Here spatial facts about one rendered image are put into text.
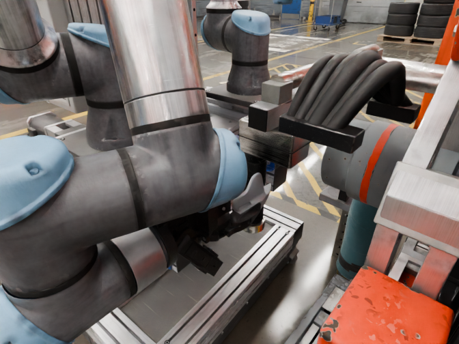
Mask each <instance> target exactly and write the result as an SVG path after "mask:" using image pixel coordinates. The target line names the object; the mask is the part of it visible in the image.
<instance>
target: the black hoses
mask: <svg viewBox="0 0 459 344"><path fill-rule="evenodd" d="M405 91H406V67H405V65H404V64H403V63H402V62H401V61H389V62H388V61H386V60H384V59H383V58H382V57H381V55H379V54H378V53H377V52H376V51H373V50H368V51H361V52H360V53H351V54H348V53H339V54H337V55H324V56H322V57H321V58H319V59H318V60H317V61H316V62H315V63H314V64H313V66H312V67H310V69H309V70H308V72H307V73H306V75H305V76H304V78H303V80H302V81H301V84H300V85H299V87H298V89H297V91H296V93H295V95H294V98H293V100H292V103H291V105H290V108H289V109H288V112H287V113H285V114H283V115H280V116H279V127H278V131H279V132H282V133H285V134H288V135H292V136H294V137H298V138H300V139H305V140H307V141H311V142H313V143H317V144H320V145H323V146H327V147H330V148H333V149H337V150H339V151H342V152H346V153H348V154H352V153H353V152H354V151H356V150H357V149H358V148H359V147H361V146H362V142H363V137H364V134H365V129H362V128H358V127H355V126H350V125H349V123H350V122H351V121H352V120H353V119H354V117H355V116H356V115H357V114H358V113H359V111H360V110H361V109H362V108H363V107H364V106H365V105H366V104H367V109H366V112H365V114H367V115H373V116H376V117H381V118H385V119H390V120H393V121H399V122H402V123H406V124H412V123H413V122H414V121H415V120H416V119H417V118H418V115H419V112H420V109H421V104H417V103H413V102H411V100H410V99H409V97H408V96H407V95H406V94H405Z"/></svg>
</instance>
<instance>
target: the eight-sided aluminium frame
mask: <svg viewBox="0 0 459 344"><path fill-rule="evenodd" d="M458 109H459V61H452V60H451V59H450V61H449V63H448V65H447V68H446V70H445V72H444V74H443V76H442V78H441V81H440V83H439V85H438V87H437V88H436V91H435V92H434V95H433V97H432V99H431V101H430V103H429V105H428V108H427V110H426V112H425V114H424V116H423V118H422V120H421V123H420V125H419V127H418V129H417V131H416V133H415V135H414V137H413V140H412V141H411V144H410V145H409V147H408V150H407V152H406V154H405V156H404V158H403V160H402V161H397V162H396V165H395V168H394V170H393V173H392V175H391V178H390V180H389V183H388V185H387V188H386V191H385V193H384V195H383V198H382V201H381V202H380V205H379V208H378V211H377V213H376V215H375V218H374V222H375V223H377V225H376V228H375V231H374V234H373V238H372V241H371V244H370V247H369V250H368V253H367V257H366V259H365V263H364V266H369V267H371V268H374V269H375V270H377V271H379V272H381V273H383V274H385V275H388V273H389V270H390V267H391V264H392V262H393V259H394V257H395V254H396V252H397V249H398V246H399V244H400V241H401V239H402V236H403V235H405V236H408V238H407V241H406V242H405V243H404V244H403V246H402V248H401V250H400V252H399V254H398V256H397V258H396V260H395V262H394V265H393V268H392V270H391V271H390V273H389V275H388V276H389V277H391V278H393V279H395V280H397V281H399V279H400V277H401V275H402V273H403V272H407V273H409V274H411V275H413V276H415V277H416V278H415V280H414V283H413V285H412V287H411V288H412V289H414V290H416V291H418V292H420V293H422V294H424V295H426V296H428V297H430V298H432V299H434V300H436V299H437V297H438V295H439V293H440V291H441V290H442V288H443V285H444V284H445V282H446V280H447V278H448V276H449V274H450V272H451V271H452V269H453V267H454V265H455V263H456V262H457V260H458V258H459V177H457V176H454V175H450V174H447V173H444V172H440V171H436V170H434V169H431V167H432V165H433V163H434V161H435V158H436V156H437V154H438V152H439V150H440V148H441V146H442V144H443V141H444V139H445V137H446V135H447V133H448V130H449V128H450V126H451V124H452V122H453V120H454V117H455V116H456V113H457V112H458ZM418 241H419V242H422V243H424V244H427V245H428V246H430V247H429V249H428V251H425V250H422V249H420V248H417V247H416V244H417V242H418Z"/></svg>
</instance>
